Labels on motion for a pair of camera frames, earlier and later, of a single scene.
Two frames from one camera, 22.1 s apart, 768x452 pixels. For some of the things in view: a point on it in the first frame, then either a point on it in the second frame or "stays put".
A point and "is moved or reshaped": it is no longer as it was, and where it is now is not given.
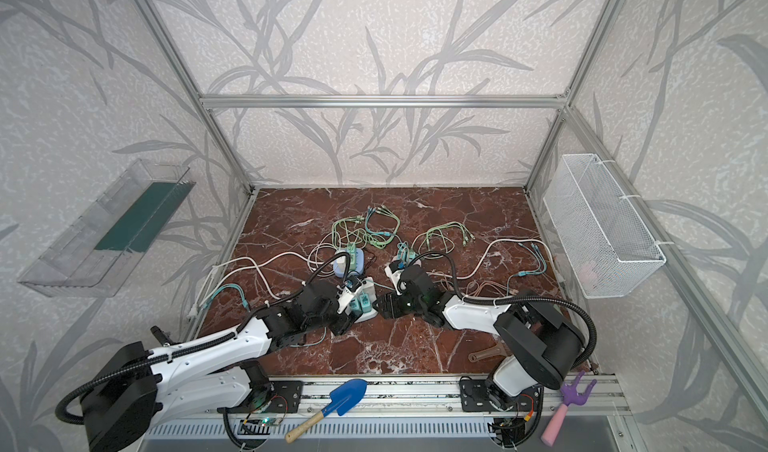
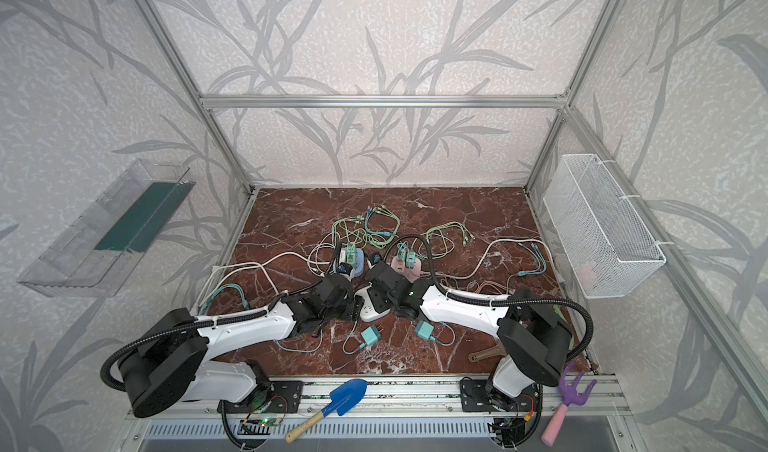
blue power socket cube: [340, 263] stays put
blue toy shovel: [346, 397] stays put
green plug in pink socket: [405, 253] stays put
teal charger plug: [365, 303] is moved or reshaped
